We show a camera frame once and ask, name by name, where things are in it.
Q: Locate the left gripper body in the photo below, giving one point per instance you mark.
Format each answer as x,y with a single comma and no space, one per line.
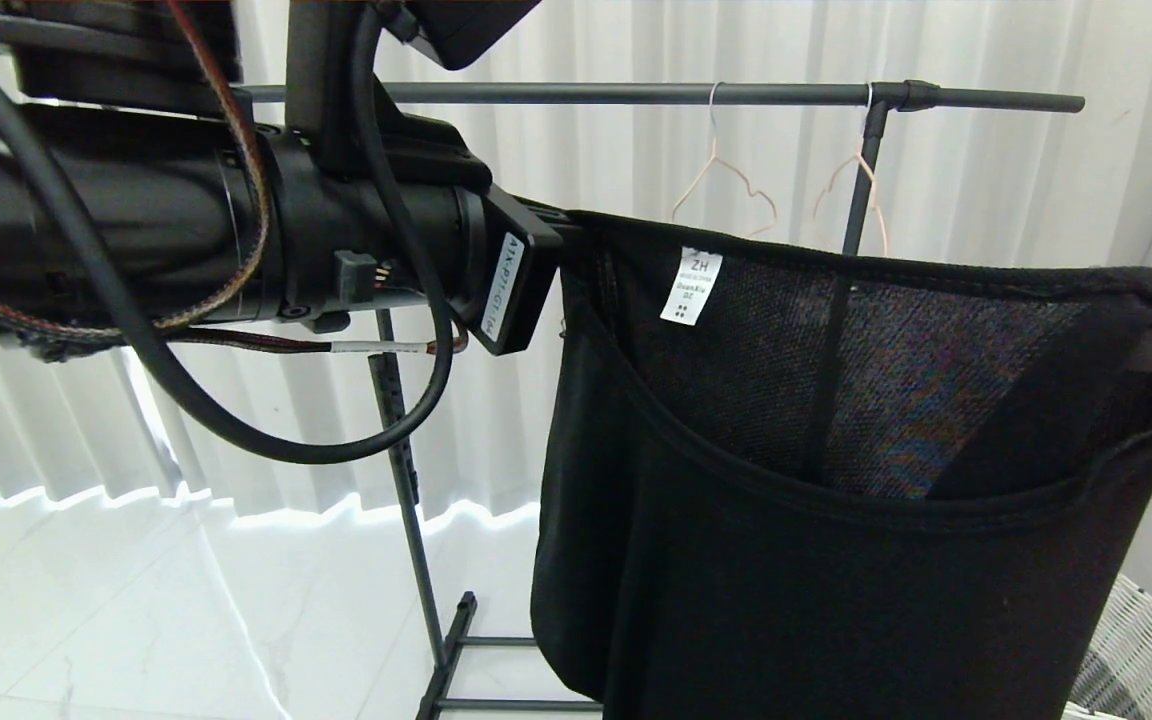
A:
156,210

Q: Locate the pink clothes hanger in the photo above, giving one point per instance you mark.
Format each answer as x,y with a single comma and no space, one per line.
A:
713,120
867,160

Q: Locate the black t-shirt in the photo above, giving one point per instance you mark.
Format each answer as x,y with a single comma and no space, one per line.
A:
786,600

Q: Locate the white laundry basket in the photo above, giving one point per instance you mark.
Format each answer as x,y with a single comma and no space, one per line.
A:
1146,660

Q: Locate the black clothes rack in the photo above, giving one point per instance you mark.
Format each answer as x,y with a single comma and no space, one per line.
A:
586,94

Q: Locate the white curtain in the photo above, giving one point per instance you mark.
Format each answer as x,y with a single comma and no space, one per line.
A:
636,40

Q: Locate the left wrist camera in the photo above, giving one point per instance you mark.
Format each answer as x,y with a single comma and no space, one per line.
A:
466,25

